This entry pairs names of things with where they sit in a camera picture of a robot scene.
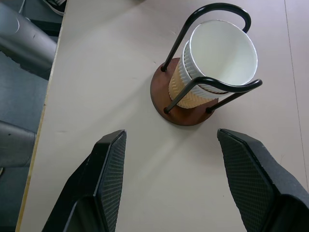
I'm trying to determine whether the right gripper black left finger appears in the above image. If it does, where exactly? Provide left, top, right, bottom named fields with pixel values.
left=41, top=129, right=127, bottom=232

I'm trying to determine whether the grey rounded robot leg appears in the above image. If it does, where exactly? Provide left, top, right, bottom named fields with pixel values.
left=0, top=120, right=37, bottom=168
left=0, top=3, right=58, bottom=80

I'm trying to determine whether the black shoe with white sole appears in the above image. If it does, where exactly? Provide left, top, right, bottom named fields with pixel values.
left=44, top=0, right=68, bottom=16

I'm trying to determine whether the brown cup holder stand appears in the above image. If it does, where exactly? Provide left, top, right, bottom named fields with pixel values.
left=150, top=2, right=263, bottom=127

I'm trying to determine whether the white and tan paper cup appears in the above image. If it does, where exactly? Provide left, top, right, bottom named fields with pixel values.
left=183, top=20, right=258, bottom=95
left=168, top=57, right=229, bottom=109

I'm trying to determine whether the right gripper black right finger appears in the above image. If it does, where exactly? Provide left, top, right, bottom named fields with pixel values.
left=216, top=128, right=309, bottom=232

